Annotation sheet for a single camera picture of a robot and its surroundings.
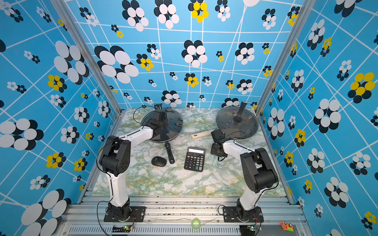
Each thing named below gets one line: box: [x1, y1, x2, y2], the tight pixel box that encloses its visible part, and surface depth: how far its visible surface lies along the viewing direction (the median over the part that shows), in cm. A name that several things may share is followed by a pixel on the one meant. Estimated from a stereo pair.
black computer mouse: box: [151, 156, 167, 168], surface depth 93 cm
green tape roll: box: [191, 218, 202, 230], surface depth 72 cm
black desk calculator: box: [184, 147, 206, 173], surface depth 93 cm
